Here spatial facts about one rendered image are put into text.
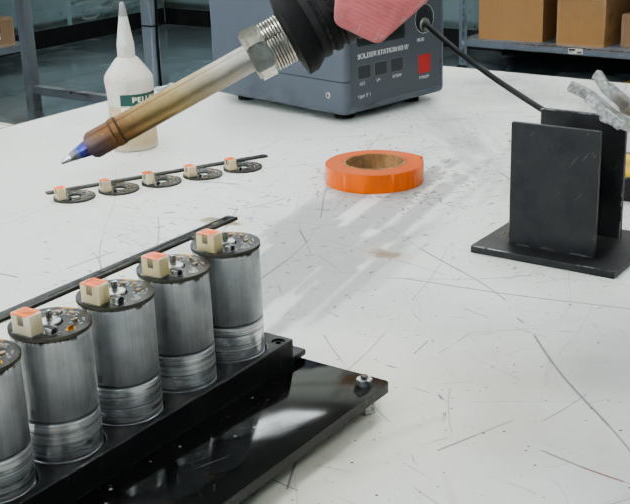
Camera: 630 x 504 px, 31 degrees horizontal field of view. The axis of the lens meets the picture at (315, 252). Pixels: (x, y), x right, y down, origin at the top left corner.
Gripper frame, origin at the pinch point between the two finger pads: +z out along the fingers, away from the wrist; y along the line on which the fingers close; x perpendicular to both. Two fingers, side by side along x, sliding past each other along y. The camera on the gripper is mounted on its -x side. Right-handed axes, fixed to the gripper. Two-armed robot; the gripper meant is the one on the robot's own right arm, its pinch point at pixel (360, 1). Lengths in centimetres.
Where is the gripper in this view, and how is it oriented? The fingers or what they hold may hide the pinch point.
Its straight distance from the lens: 33.4
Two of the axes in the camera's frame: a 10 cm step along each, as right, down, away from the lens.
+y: 1.7, 3.3, -9.3
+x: 8.9, 3.5, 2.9
